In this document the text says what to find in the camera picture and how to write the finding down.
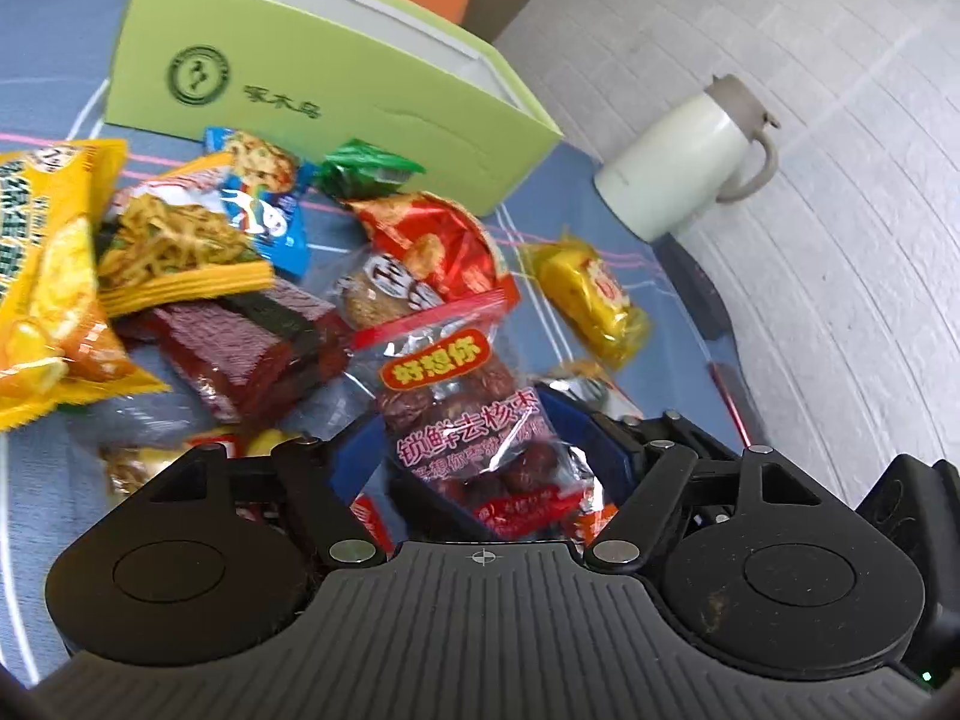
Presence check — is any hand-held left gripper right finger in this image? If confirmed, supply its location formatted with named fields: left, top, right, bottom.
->
left=538, top=386, right=824, bottom=575

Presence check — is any round brown cake packet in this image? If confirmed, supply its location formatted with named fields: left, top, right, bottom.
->
left=331, top=253, right=445, bottom=331

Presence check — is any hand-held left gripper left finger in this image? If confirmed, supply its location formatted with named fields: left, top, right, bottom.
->
left=139, top=420, right=392, bottom=568

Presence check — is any white thermos jug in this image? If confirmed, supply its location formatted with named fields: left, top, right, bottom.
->
left=594, top=73, right=781, bottom=242

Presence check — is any blue snack packet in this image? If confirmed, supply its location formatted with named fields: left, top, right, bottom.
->
left=204, top=127, right=320, bottom=277

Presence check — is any large yellow chip bag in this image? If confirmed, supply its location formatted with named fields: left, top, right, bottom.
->
left=0, top=139, right=172, bottom=432

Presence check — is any red orange cracker packet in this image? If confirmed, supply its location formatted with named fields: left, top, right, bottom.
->
left=346, top=191, right=522, bottom=316

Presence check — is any light green cardboard box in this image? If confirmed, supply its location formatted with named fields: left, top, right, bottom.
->
left=101, top=0, right=565, bottom=218

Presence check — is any clear jujube packet red label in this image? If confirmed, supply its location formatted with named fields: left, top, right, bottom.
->
left=351, top=291, right=623, bottom=550

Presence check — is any small red white packet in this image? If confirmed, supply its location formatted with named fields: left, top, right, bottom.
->
left=351, top=493, right=400, bottom=557

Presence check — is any small yellow snack packet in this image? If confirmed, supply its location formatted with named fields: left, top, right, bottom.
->
left=525, top=236, right=652, bottom=370

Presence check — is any orange noodle snack packet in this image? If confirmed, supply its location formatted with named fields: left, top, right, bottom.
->
left=96, top=151, right=275, bottom=317

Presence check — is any dark red jerky packet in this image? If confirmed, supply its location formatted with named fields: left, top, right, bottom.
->
left=118, top=277, right=353, bottom=425

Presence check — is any small green snack packet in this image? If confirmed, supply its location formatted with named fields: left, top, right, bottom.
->
left=313, top=139, right=427, bottom=202

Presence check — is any clear packet of yellow snacks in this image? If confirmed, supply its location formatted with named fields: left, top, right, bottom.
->
left=96, top=424, right=301, bottom=502

